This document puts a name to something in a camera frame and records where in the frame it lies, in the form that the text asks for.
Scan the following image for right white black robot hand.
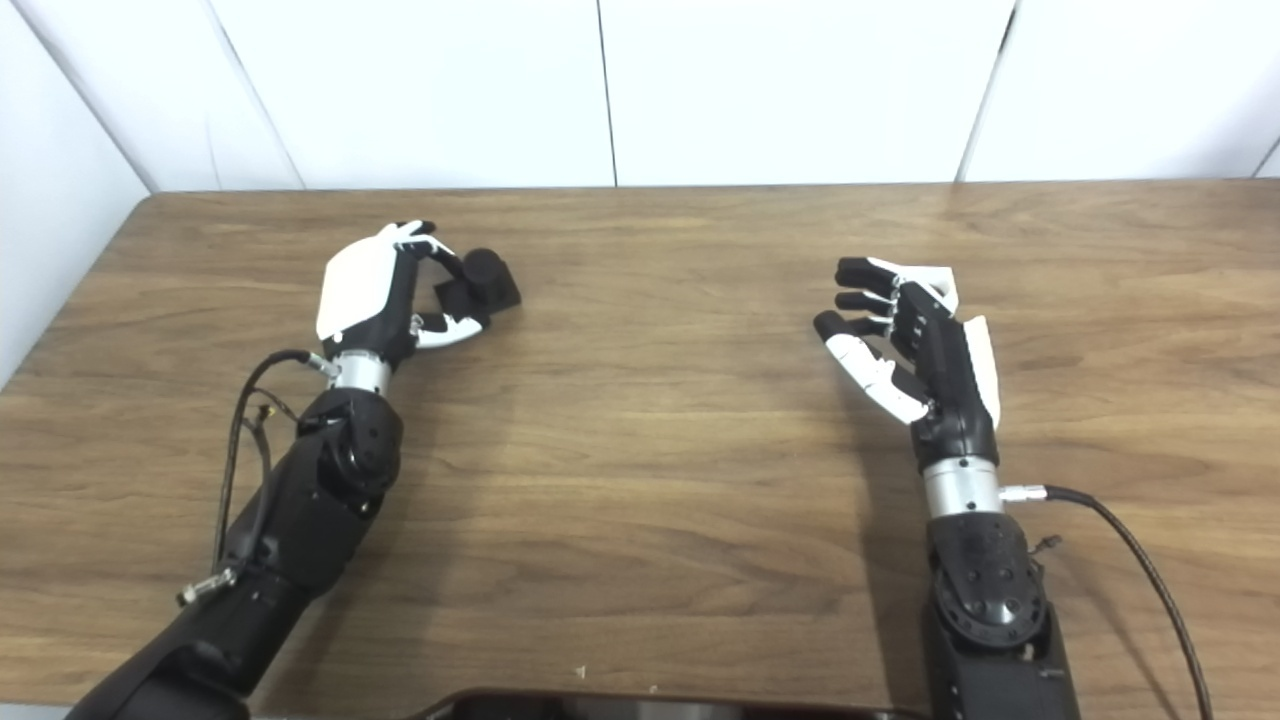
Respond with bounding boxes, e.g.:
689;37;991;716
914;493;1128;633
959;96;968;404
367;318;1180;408
812;256;1001;471

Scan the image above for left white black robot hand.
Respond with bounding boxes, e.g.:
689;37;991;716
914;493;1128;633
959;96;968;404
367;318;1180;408
315;220;491;366

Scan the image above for white square piece with hole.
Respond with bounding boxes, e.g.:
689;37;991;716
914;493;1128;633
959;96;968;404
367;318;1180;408
905;265;961;314

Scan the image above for black peg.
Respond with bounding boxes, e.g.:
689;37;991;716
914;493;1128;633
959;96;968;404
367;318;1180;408
432;248;523;326

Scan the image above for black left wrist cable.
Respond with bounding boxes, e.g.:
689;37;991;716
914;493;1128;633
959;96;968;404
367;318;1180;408
176;349;339;608

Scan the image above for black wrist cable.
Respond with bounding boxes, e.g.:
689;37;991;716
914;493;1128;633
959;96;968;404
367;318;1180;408
1000;483;1214;720
176;349;339;608

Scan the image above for thin left arm wire bundle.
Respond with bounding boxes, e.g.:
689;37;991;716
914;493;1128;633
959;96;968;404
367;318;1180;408
240;393;301;541

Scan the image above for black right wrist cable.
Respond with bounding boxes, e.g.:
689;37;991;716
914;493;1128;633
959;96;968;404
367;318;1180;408
1000;483;1214;720

